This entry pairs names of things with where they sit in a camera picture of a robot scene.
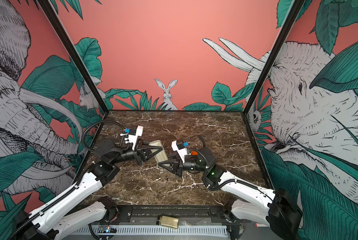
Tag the black frame post left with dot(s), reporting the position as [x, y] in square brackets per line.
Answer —
[51, 15]

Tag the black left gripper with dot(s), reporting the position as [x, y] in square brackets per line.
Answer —
[141, 154]

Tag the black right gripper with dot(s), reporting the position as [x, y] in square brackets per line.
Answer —
[179, 166]

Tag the black frame post right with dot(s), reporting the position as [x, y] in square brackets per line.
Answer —
[282, 36]

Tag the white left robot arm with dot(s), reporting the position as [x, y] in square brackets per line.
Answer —
[54, 221]

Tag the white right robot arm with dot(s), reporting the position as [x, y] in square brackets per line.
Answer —
[275, 209]

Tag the black frame post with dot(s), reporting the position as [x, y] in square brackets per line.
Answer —
[51, 15]
[282, 36]

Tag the grey remote control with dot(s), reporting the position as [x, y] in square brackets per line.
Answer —
[164, 154]

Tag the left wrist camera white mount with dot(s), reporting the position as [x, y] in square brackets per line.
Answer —
[130, 137]

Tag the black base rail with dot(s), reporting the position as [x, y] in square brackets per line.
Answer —
[218, 214]

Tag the white slotted cable duct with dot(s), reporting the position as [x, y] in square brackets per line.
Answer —
[145, 230]

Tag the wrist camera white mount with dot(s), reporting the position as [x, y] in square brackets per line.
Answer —
[180, 147]
[130, 137]

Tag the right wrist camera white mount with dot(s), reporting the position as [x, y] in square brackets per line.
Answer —
[180, 147]

